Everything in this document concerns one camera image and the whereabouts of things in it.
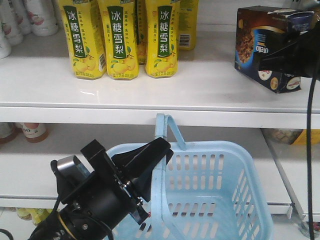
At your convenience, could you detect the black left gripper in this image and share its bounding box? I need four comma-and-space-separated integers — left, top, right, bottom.
56, 137, 173, 230

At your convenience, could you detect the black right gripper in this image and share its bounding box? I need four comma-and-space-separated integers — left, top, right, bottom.
253, 22, 320, 79

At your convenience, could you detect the dark blue cookie box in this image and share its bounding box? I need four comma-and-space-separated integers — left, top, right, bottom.
234, 5, 314, 94

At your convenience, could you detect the light blue plastic basket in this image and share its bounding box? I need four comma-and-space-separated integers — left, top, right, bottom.
113, 113, 274, 240

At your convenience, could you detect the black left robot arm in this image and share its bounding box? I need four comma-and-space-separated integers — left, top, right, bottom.
30, 137, 173, 240

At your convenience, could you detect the clear cookie tub yellow label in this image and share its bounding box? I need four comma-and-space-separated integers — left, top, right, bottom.
261, 128, 307, 145

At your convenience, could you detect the yellow pear drink bottle rear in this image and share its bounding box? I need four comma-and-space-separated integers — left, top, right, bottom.
178, 0, 199, 51

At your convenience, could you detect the yellow pear drink bottle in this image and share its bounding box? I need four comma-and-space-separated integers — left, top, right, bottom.
178, 0, 199, 51
58, 0, 106, 80
98, 0, 139, 80
145, 0, 181, 79

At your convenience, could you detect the orange tea bottle lower shelf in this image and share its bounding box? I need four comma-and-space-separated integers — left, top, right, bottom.
21, 122, 49, 143

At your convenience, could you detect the yellow pear drink bottle right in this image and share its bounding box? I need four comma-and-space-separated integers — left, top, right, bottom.
145, 0, 181, 79

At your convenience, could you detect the white store shelving unit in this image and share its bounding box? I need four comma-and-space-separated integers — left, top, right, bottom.
0, 0, 320, 238

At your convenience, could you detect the yellow pear drink bottle middle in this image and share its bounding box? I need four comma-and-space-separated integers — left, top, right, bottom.
98, 0, 139, 80

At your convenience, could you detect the yellow pear drink bottle left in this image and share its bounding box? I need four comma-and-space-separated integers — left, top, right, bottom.
58, 0, 106, 80

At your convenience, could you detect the white yogurt bottle right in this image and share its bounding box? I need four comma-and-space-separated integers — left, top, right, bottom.
23, 0, 59, 37

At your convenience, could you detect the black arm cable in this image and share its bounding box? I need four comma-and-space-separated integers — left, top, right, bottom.
306, 74, 318, 240

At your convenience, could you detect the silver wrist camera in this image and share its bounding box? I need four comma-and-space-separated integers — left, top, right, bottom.
50, 155, 90, 182

